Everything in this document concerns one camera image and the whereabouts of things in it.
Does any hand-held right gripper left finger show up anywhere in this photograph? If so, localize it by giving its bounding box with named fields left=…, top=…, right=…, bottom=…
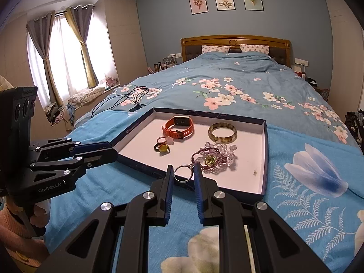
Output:
left=35, top=164, right=174, bottom=273

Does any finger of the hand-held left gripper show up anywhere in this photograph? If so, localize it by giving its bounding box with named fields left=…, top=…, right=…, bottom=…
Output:
left=30, top=147, right=118, bottom=183
left=35, top=138, right=113, bottom=156

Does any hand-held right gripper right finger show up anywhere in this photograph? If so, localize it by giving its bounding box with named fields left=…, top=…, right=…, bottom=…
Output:
left=193, top=163, right=327, bottom=273

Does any thin dark ring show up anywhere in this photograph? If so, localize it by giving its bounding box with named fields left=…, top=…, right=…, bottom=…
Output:
left=173, top=164, right=194, bottom=183

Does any garnet bead bracelet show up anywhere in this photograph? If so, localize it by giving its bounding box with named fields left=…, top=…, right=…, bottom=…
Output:
left=191, top=146, right=228, bottom=174

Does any yellow stone ring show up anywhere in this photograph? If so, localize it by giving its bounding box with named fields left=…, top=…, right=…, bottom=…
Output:
left=154, top=143, right=172, bottom=155

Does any shallow dark blue box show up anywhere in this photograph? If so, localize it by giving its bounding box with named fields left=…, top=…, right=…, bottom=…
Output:
left=116, top=107, right=269, bottom=202

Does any pink crystal bead bracelet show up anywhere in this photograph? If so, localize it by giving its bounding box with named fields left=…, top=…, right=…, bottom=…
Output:
left=199, top=142, right=238, bottom=168

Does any person's left hand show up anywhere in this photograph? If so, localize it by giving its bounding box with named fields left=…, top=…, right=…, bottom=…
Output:
left=35, top=199, right=51, bottom=235

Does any heap of mixed clothes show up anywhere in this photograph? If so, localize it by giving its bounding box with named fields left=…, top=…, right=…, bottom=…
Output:
left=43, top=102, right=76, bottom=127

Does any crumpled beige blanket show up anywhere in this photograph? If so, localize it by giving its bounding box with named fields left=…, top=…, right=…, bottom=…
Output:
left=68, top=88, right=106, bottom=104

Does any cream quilted cushion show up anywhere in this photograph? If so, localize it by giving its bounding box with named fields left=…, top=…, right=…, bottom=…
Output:
left=0, top=75, right=13, bottom=91

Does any tortoiseshell bangle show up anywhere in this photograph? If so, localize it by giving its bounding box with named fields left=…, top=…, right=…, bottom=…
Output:
left=208, top=122, right=237, bottom=143

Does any orange smartwatch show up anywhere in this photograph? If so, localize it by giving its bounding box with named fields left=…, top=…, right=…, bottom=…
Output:
left=162, top=116, right=195, bottom=140

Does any white sheer curtain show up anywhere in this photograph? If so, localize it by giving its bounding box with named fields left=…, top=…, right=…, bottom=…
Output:
left=27, top=13, right=114, bottom=106

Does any grey and gold curtain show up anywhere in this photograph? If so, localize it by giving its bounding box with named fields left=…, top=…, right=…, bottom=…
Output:
left=26, top=11, right=64, bottom=107
left=64, top=4, right=99, bottom=89

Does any bright blue flower blanket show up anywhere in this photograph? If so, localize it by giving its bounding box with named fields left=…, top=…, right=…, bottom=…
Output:
left=43, top=109, right=364, bottom=273

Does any cluster of cosmetics bottles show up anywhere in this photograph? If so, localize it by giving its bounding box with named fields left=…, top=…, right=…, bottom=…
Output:
left=148, top=57, right=178, bottom=73

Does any floral blue-grey duvet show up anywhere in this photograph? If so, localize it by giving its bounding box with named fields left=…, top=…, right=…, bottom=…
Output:
left=73, top=52, right=364, bottom=148

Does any patterned white pillow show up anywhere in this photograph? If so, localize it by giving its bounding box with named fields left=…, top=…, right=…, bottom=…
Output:
left=201, top=45, right=230, bottom=54
left=240, top=44, right=270, bottom=54

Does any wooden bed headboard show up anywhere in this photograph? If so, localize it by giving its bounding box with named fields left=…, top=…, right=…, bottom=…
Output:
left=180, top=35, right=292, bottom=68

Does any nightstand clutter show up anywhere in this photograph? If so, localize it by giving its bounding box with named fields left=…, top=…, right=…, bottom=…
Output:
left=293, top=65, right=319, bottom=86

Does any pile of dark clothes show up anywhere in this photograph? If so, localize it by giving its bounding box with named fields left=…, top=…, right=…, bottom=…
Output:
left=345, top=109, right=364, bottom=140

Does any framed pink flower picture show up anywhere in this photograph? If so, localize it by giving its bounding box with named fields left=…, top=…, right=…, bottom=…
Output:
left=188, top=0, right=208, bottom=15

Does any framed white flower picture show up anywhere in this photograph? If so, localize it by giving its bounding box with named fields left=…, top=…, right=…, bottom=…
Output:
left=214, top=0, right=235, bottom=11

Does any framed green leaf picture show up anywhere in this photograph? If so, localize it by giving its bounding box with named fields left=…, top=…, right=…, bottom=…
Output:
left=241, top=0, right=264, bottom=11

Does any beige wardrobe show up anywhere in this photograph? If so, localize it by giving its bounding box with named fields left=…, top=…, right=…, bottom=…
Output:
left=321, top=0, right=364, bottom=114

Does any black cable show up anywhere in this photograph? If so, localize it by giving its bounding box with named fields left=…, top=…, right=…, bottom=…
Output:
left=91, top=85, right=150, bottom=118

